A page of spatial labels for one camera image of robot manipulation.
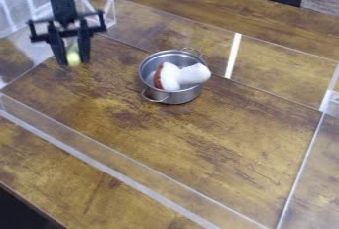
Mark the small metal pot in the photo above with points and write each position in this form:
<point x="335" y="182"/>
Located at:
<point x="183" y="58"/>

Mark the white mushroom toy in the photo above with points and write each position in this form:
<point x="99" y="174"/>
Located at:
<point x="171" y="77"/>

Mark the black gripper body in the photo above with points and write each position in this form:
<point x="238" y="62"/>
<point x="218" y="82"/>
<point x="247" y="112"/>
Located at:
<point x="67" y="23"/>

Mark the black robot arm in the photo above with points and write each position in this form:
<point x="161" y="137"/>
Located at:
<point x="67" y="23"/>

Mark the clear acrylic barrier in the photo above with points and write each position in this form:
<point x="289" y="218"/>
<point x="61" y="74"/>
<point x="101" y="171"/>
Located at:
<point x="223" y="158"/>

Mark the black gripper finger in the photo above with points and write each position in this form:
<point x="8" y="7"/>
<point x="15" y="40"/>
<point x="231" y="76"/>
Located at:
<point x="85" y="44"/>
<point x="58" y="44"/>

